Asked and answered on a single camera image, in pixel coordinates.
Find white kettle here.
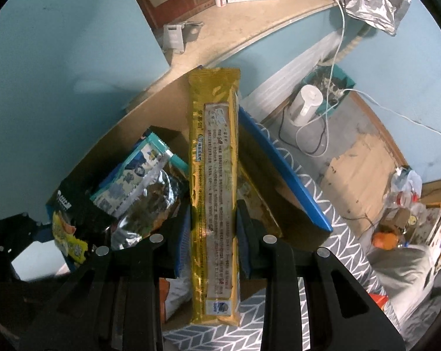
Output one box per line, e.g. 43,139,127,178
291,85,324,127

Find yellow snack packet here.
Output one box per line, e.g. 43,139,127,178
187,66,242,328

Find teal snack packet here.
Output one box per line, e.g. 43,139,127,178
90,133,188,218

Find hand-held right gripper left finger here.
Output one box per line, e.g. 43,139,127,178
18,201,192,351

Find pile of plastic trash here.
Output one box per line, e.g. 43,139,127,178
383,166,424,235

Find orange bottle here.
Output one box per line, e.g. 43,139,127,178
374,231,406,251

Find beige rope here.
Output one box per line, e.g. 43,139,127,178
330,31,364,66

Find printed cardboard box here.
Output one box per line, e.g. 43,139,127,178
411,207,441,275

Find white cable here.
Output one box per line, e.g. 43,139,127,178
295,0,347,156
347,88,441,141

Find grey phone stand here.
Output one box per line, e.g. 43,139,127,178
163,20,204,55

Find wooden desk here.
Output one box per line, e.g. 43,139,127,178
123,0,340,114

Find black snack bag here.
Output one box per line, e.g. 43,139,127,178
52,179,115,264

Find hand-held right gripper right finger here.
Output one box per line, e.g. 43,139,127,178
235,199,406,351

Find blue-edged cardboard box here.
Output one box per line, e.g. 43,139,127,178
45,75,334,337

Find silver foil snack bag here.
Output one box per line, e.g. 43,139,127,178
111,168,186,251

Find teal box with power strip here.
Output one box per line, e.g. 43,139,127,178
302,64,356,116

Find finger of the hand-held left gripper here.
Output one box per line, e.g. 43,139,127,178
0,212,56,264

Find torn cardboard sheet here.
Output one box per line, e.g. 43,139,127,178
321,133,407,238

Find grey cushion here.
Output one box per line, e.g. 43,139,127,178
367,243,441,322

